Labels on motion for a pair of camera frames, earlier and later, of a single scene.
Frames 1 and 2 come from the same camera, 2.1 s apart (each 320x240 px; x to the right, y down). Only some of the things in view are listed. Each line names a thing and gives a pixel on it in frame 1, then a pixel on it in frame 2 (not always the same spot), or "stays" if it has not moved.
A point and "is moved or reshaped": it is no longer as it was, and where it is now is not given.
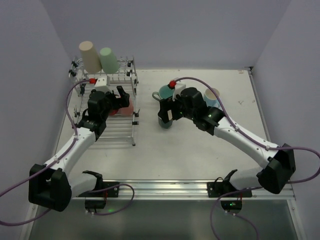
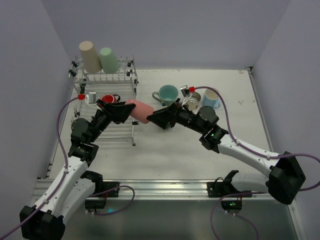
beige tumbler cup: x=90 y=59 stays
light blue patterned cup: x=211 y=99 stays
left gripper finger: x=122 y=94 → x=103 y=103
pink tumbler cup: x=128 y=110 is moved or reshaped
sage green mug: x=165 y=92 stays
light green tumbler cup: x=110 y=63 stays
